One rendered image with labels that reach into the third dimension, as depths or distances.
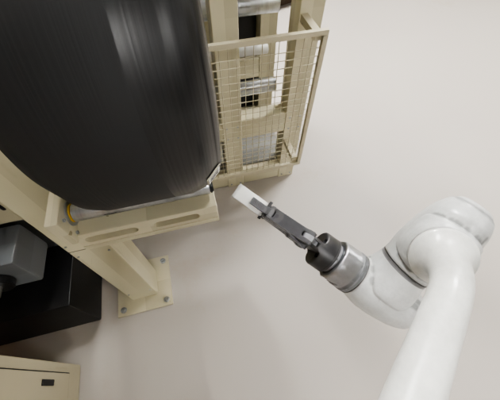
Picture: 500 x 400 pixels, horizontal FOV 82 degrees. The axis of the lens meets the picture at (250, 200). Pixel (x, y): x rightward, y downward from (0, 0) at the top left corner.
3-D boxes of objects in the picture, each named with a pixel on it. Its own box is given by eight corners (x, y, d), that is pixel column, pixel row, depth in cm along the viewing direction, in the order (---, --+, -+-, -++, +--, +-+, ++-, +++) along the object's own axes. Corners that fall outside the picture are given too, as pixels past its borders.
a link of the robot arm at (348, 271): (332, 286, 63) (310, 271, 62) (353, 251, 64) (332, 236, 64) (351, 298, 54) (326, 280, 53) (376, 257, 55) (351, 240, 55)
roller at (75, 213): (74, 225, 70) (63, 218, 66) (74, 209, 72) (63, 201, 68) (214, 195, 75) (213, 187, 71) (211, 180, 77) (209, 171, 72)
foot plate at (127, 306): (118, 318, 140) (117, 317, 139) (118, 267, 155) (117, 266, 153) (173, 304, 144) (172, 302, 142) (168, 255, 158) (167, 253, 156)
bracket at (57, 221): (67, 246, 69) (42, 227, 61) (78, 133, 90) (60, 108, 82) (82, 243, 70) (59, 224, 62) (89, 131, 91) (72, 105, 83)
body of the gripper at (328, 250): (329, 277, 54) (290, 248, 53) (313, 269, 62) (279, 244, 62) (350, 244, 55) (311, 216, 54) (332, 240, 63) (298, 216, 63)
